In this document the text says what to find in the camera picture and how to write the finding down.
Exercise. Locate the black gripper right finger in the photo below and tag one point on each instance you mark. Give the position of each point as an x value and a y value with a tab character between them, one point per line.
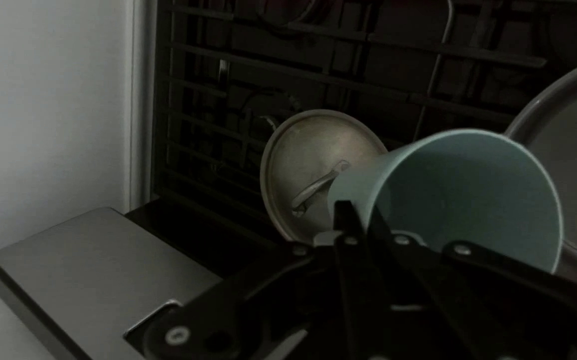
500	300

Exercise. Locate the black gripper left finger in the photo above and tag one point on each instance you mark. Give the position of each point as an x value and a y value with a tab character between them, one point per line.
269	306

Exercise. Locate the light blue plastic cup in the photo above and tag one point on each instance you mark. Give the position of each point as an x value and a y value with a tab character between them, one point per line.
474	193

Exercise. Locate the steel pot lid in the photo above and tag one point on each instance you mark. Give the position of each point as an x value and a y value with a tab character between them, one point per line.
309	161

